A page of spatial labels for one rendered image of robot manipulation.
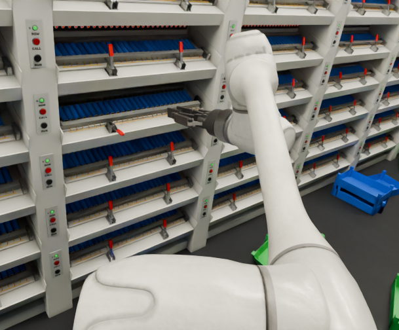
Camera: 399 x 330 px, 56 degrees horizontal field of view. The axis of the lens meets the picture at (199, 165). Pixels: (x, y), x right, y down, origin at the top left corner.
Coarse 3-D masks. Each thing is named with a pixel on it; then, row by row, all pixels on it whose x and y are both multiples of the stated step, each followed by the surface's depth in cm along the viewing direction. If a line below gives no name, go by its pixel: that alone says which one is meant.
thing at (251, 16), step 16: (256, 0) 147; (272, 0) 152; (288, 0) 158; (304, 0) 165; (320, 0) 173; (256, 16) 142; (272, 16) 147; (288, 16) 153; (304, 16) 159; (320, 16) 166
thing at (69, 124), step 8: (176, 104) 144; (184, 104) 146; (192, 104) 147; (128, 112) 132; (136, 112) 133; (144, 112) 134; (152, 112) 137; (160, 112) 140; (72, 120) 120; (80, 120) 121; (88, 120) 122; (96, 120) 124; (104, 120) 126; (64, 128) 118; (88, 128) 122
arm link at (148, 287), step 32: (160, 256) 41; (192, 256) 42; (96, 288) 38; (128, 288) 37; (160, 288) 36; (192, 288) 36; (224, 288) 37; (256, 288) 37; (96, 320) 36; (128, 320) 35; (160, 320) 34; (192, 320) 34; (224, 320) 35; (256, 320) 35
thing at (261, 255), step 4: (324, 236) 177; (264, 244) 184; (260, 248) 184; (264, 248) 187; (252, 252) 181; (256, 252) 183; (260, 252) 186; (264, 252) 187; (252, 256) 182; (256, 256) 181; (260, 256) 186; (264, 256) 186; (256, 260) 181; (260, 260) 185; (264, 260) 184; (260, 264) 180; (264, 264) 183
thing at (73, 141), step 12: (156, 84) 148; (192, 84) 154; (192, 96) 155; (204, 96) 150; (204, 108) 152; (60, 120) 121; (144, 120) 135; (156, 120) 137; (168, 120) 140; (60, 132) 113; (72, 132) 120; (84, 132) 121; (96, 132) 123; (108, 132) 125; (132, 132) 130; (144, 132) 134; (156, 132) 138; (72, 144) 117; (84, 144) 120; (96, 144) 124; (108, 144) 127
